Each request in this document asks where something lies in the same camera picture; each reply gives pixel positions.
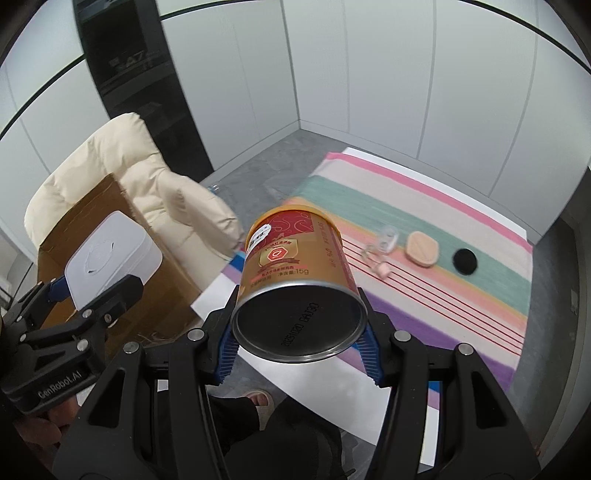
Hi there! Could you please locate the translucent white square box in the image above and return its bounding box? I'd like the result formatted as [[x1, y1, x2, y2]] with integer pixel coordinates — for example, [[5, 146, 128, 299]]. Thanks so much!
[[64, 211, 163, 310]]

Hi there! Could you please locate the black round puff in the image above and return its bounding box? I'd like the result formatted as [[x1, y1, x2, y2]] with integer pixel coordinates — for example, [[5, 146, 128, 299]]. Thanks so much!
[[452, 248, 478, 276]]

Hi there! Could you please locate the beige powder puff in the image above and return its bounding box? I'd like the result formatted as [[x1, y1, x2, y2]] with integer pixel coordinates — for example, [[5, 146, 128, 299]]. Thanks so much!
[[405, 231, 440, 268]]

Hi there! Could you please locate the red gold tin can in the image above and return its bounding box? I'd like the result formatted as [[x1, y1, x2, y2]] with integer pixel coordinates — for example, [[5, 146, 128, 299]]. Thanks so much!
[[231, 204, 368, 363]]

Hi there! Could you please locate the person left hand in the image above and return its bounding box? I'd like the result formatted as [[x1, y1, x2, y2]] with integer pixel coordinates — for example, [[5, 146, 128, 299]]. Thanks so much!
[[15, 397, 79, 469]]

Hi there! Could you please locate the brown cardboard box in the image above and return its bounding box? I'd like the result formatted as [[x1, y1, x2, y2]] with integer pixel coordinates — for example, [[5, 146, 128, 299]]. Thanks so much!
[[25, 175, 198, 352]]

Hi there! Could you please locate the person slipper foot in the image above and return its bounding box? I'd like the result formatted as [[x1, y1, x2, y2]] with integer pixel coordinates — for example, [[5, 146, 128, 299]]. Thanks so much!
[[245, 390, 274, 418]]

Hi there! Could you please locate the cream padded armchair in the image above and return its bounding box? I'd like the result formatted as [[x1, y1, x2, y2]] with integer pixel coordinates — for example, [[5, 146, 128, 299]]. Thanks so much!
[[23, 112, 246, 264]]

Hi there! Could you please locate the striped colourful blanket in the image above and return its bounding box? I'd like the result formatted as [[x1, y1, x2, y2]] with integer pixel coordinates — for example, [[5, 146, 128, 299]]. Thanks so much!
[[276, 148, 533, 388]]

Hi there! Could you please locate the small pink cap bottle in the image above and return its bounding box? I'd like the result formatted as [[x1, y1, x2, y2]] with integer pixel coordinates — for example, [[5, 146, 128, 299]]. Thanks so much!
[[373, 262, 391, 279]]

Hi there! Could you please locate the black tall cabinet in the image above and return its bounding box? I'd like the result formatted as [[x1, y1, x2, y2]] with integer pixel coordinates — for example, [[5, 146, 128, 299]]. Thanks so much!
[[72, 0, 213, 181]]

